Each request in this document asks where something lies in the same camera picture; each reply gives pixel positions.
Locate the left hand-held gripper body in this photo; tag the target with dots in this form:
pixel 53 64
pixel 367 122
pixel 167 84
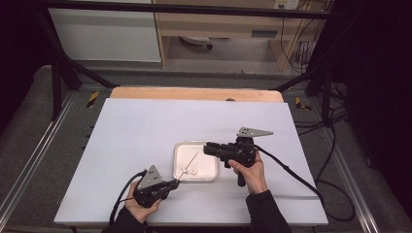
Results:
pixel 149 194

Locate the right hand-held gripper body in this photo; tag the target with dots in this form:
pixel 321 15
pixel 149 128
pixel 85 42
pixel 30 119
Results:
pixel 241 152

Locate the small white bead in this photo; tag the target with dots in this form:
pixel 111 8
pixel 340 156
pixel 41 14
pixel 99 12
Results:
pixel 193 171
pixel 185 171

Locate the white square tray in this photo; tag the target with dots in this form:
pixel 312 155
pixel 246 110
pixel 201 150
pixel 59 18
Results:
pixel 207 170

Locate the thin wooden stick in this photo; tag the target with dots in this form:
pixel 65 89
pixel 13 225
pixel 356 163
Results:
pixel 191 160

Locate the person's left hand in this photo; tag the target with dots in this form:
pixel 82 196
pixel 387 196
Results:
pixel 141 212

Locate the person's right hand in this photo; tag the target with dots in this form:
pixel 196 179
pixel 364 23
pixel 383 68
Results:
pixel 254 179

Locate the wooden board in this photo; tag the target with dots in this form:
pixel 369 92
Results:
pixel 194 94

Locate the office chair base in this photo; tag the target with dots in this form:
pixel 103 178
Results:
pixel 197 40

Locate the light wooden desk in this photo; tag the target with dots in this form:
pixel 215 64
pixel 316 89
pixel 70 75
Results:
pixel 210 24

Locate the dark curtain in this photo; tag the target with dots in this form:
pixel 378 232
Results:
pixel 19 48
pixel 382 97

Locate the white cabinet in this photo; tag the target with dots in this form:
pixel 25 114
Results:
pixel 103 35

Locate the aluminium floor rail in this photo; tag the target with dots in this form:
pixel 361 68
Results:
pixel 353 181
pixel 39 145

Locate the black metal frame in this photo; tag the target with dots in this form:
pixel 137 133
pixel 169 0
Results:
pixel 194 8

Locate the white wall socket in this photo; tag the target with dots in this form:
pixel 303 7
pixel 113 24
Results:
pixel 286 4

